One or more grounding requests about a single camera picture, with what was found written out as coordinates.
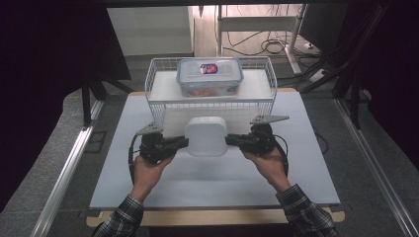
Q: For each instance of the clear plastic container blue lid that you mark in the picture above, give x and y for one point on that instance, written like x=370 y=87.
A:
x=210 y=77

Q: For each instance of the black metal stand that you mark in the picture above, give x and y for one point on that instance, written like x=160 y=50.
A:
x=86 y=98
x=355 y=95

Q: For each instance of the white power strip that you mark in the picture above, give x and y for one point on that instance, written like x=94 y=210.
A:
x=318 y=75

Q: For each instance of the person's left hand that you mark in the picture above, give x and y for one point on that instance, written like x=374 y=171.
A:
x=148 y=173

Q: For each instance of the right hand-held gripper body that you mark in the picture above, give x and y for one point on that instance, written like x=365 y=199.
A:
x=260 y=140

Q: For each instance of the white desk frame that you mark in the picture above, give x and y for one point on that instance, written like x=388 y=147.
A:
x=257 y=23

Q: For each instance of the person's right hand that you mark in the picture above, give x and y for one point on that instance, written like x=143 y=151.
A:
x=270 y=166

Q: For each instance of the aluminium rail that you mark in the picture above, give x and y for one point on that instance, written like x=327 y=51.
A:
x=372 y=164
x=66 y=171

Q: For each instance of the white square container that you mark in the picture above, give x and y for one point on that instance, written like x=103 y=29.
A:
x=207 y=136

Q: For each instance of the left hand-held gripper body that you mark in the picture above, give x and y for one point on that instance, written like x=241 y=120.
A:
x=153 y=148

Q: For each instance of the white cabinet panel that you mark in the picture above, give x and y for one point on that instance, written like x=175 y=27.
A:
x=150 y=29

